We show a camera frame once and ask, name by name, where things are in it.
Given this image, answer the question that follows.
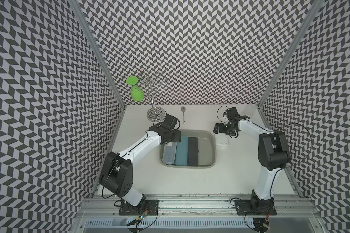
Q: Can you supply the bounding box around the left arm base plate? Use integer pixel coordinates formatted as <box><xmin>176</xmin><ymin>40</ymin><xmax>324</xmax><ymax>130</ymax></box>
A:
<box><xmin>119</xmin><ymin>200</ymin><xmax>159</xmax><ymax>216</ymax></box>

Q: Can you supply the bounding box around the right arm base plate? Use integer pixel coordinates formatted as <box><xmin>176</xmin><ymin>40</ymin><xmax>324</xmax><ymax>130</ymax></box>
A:
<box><xmin>234</xmin><ymin>198</ymin><xmax>277</xmax><ymax>216</ymax></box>

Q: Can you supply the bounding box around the black pencil case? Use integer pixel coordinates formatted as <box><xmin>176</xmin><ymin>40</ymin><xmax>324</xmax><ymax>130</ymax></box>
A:
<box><xmin>187</xmin><ymin>137</ymin><xmax>199</xmax><ymax>167</ymax></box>

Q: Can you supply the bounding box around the green plastic goblet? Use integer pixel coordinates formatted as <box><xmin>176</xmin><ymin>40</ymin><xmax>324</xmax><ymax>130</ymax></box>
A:
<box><xmin>126</xmin><ymin>76</ymin><xmax>144</xmax><ymax>102</ymax></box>

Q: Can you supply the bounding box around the grey-green plastic storage box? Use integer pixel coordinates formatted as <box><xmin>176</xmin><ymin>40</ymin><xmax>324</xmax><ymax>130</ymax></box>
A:
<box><xmin>159</xmin><ymin>130</ymin><xmax>216</xmax><ymax>169</ymax></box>

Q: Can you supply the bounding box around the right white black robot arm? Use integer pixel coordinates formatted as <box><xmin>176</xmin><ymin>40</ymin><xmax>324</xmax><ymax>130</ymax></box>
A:
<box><xmin>213</xmin><ymin>107</ymin><xmax>292</xmax><ymax>215</ymax></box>

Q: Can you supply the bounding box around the metal spoon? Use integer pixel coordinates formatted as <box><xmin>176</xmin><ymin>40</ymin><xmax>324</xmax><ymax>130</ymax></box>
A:
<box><xmin>181</xmin><ymin>106</ymin><xmax>186</xmax><ymax>124</ymax></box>

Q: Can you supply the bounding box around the chrome cup holder stand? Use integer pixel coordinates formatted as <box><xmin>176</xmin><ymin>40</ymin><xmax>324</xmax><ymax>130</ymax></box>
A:
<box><xmin>140</xmin><ymin>70</ymin><xmax>166</xmax><ymax>124</ymax></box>

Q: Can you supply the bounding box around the white pencil case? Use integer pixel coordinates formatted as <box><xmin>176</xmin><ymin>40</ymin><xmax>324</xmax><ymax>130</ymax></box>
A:
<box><xmin>214</xmin><ymin>133</ymin><xmax>229</xmax><ymax>147</ymax></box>

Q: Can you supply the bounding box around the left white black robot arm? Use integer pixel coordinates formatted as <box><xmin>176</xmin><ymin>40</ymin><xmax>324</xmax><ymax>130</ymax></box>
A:
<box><xmin>99</xmin><ymin>114</ymin><xmax>181</xmax><ymax>207</ymax></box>

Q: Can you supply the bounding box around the clear frosted pencil case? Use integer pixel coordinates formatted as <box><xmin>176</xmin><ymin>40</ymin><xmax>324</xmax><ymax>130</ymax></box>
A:
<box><xmin>162</xmin><ymin>142</ymin><xmax>177</xmax><ymax>165</ymax></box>

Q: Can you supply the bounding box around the aluminium rail frame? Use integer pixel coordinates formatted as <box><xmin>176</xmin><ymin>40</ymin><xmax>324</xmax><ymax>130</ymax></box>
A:
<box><xmin>70</xmin><ymin>195</ymin><xmax>327</xmax><ymax>233</ymax></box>

